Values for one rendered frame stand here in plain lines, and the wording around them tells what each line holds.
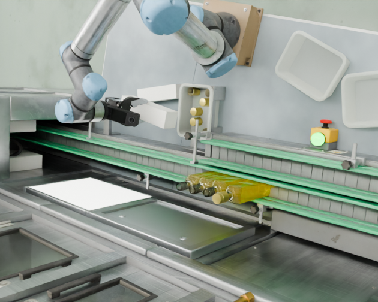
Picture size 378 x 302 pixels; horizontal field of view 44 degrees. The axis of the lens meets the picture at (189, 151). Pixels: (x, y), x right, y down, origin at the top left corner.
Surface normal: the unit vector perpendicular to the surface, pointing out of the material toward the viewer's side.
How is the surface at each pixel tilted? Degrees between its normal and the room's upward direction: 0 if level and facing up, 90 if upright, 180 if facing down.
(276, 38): 0
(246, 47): 90
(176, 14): 81
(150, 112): 0
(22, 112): 90
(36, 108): 90
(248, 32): 90
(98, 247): 0
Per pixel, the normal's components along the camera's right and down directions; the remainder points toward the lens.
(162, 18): 0.38, 0.81
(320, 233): -0.65, 0.08
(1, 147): 0.76, 0.16
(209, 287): 0.07, -0.98
